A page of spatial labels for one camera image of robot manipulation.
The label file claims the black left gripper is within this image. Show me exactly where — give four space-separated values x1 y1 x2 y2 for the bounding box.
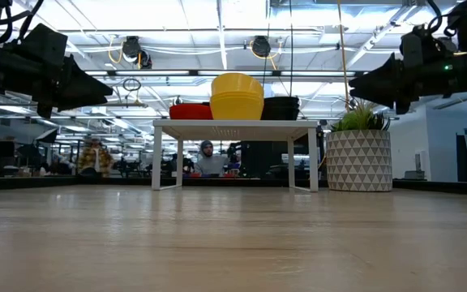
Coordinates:
34 55 114 119

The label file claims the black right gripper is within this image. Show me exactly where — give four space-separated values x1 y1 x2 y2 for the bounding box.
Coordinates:
349 53 465 115

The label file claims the dark tilted screen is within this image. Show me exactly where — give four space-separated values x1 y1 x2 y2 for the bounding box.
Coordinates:
34 127 59 144

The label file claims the person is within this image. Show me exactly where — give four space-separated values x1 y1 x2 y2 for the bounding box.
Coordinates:
77 136 115 178
194 140 230 178

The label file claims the succulent in patterned pot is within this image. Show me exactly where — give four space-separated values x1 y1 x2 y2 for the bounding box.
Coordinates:
324 99 393 193

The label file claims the white perforated metal shelf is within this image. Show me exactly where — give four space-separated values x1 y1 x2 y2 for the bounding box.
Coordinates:
151 118 319 193

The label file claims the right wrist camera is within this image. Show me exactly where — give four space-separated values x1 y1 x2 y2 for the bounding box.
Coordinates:
399 24 458 58

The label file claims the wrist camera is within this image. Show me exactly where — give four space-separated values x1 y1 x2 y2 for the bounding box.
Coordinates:
399 24 458 58
13 23 69 58

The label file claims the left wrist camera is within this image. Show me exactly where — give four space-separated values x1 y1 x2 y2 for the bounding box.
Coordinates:
13 23 69 58

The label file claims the black ceiling cable reel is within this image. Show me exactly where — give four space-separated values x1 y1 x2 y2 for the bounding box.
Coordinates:
251 35 272 58
120 35 153 70

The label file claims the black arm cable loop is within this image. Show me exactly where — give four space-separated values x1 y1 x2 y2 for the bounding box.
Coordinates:
0 0 45 45

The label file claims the black aluminium table frame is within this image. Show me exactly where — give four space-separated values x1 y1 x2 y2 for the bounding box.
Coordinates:
0 174 467 197

